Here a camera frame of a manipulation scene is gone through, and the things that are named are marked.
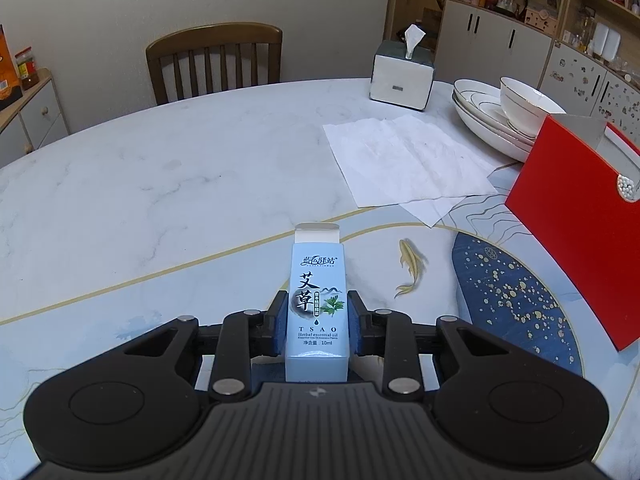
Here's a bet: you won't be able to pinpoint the red lid jar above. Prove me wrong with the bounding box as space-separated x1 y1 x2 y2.
14 47 39 90

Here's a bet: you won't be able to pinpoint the wooden chair behind table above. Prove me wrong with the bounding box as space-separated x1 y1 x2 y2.
145 22 283 105

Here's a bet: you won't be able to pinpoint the green tissue box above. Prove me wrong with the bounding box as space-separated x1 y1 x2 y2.
369 24 435 112

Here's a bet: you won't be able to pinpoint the light blue herbal oil box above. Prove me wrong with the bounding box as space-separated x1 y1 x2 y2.
284 222 350 382

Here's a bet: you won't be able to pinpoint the white paper towel sheet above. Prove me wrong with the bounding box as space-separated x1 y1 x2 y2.
323 115 501 226

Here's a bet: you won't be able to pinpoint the orange snack bag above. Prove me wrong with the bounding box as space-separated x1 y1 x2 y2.
0 25 23 110

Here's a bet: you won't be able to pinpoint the white plate stack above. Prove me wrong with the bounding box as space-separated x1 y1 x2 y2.
452 78 536 162

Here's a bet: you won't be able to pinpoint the white storage cabinets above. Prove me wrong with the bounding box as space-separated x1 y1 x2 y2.
435 0 639 143

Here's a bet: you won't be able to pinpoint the white bowl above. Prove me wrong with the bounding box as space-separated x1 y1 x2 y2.
500 77 565 136

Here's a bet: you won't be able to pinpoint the red white cardboard box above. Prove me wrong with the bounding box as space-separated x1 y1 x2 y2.
506 114 639 350

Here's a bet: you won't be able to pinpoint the bag of white pellets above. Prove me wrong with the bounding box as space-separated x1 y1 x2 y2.
616 174 636 203

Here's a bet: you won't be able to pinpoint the white sideboard cabinet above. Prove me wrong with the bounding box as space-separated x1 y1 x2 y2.
0 68 70 167

